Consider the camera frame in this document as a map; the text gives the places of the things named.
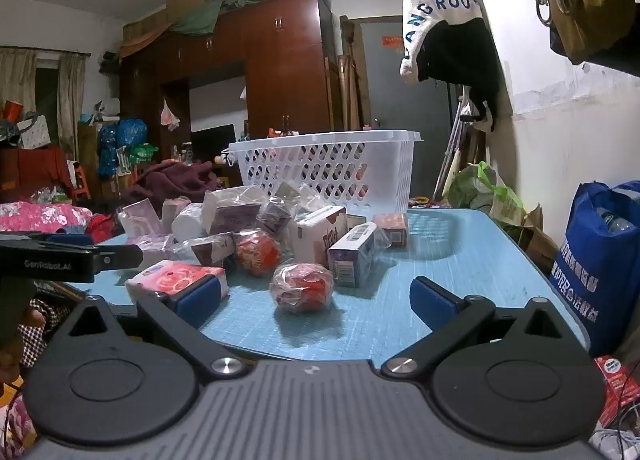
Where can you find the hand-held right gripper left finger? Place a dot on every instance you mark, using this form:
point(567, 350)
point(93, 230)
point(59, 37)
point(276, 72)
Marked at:
point(197, 297)

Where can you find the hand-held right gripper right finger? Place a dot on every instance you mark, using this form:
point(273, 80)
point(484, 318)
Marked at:
point(435, 302)

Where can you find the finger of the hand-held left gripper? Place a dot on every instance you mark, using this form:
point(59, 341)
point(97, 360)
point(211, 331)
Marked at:
point(70, 239)
point(60, 260)

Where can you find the pink tissue pack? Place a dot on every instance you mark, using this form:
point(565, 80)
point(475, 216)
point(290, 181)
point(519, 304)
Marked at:
point(165, 277)

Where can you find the red round snack packet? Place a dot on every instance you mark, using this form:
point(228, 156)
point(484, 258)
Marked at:
point(257, 252)
point(302, 287)

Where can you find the white tissue roll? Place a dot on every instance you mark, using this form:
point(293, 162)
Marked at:
point(187, 222)

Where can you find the small red box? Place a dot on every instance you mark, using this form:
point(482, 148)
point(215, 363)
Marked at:
point(390, 229)

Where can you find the white and purple carton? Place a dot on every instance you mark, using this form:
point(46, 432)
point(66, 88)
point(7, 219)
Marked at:
point(352, 252)

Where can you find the white box with red print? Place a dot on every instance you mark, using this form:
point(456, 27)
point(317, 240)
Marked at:
point(315, 232)

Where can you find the white plastic basket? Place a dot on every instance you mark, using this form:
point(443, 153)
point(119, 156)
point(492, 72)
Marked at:
point(325, 165)

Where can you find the pink floral blanket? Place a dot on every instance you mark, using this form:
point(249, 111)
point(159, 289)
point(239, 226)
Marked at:
point(40, 217)

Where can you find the checkered cloth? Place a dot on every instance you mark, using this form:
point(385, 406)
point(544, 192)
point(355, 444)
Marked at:
point(42, 335)

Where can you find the red plastic stool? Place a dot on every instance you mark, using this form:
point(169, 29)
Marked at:
point(80, 180)

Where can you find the red cloth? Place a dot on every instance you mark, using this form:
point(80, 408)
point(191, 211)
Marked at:
point(35, 165)

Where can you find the blue plastic bag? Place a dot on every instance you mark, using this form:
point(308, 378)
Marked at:
point(125, 140)

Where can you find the small green basket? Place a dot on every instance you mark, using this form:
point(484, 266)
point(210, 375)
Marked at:
point(144, 153)

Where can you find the maroon blanket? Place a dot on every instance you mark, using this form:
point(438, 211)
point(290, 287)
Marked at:
point(175, 180)

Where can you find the green plastic bag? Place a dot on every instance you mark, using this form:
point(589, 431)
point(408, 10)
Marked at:
point(480, 190)

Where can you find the brown cardboard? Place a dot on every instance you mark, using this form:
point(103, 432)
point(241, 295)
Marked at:
point(540, 235)

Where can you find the beige curtain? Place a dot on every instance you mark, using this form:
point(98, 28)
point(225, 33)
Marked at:
point(70, 95)

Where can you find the metal crutches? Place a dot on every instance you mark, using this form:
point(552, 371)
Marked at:
point(452, 150)

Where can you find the black television screen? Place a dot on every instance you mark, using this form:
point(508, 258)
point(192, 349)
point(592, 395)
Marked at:
point(212, 143)

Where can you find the white hanging plastic bag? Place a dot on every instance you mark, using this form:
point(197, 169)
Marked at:
point(169, 115)

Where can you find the blue tote bag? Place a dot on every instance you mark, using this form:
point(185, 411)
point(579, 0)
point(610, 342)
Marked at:
point(600, 265)

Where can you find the red carton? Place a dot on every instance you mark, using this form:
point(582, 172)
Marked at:
point(617, 390)

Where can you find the grey door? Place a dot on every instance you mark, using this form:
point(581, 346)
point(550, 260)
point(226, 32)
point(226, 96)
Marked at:
point(385, 90)

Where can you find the brown wooden wardrobe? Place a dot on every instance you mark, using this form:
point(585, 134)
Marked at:
point(280, 65)

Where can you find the green cloth bundle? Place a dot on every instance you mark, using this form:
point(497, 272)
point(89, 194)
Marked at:
point(210, 10)

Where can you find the white printed garment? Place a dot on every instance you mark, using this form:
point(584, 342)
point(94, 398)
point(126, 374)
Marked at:
point(425, 10)

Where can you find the olive hanging bag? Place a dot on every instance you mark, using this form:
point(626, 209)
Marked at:
point(600, 0)

